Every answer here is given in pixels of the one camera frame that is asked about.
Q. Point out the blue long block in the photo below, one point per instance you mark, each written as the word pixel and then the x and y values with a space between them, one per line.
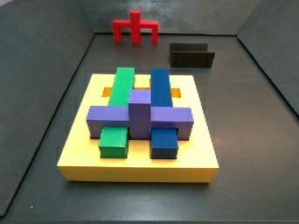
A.
pixel 163 135

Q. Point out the purple cross-shaped block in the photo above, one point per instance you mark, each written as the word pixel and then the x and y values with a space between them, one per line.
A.
pixel 141 116

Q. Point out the black metal bracket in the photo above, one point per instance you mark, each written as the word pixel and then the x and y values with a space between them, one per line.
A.
pixel 190 55

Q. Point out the green long block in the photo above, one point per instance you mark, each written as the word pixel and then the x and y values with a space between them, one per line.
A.
pixel 114 137

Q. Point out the red cross-shaped block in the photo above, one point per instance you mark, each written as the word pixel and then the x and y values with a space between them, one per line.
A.
pixel 135 24

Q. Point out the yellow base board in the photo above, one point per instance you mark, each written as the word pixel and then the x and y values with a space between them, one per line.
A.
pixel 195 166

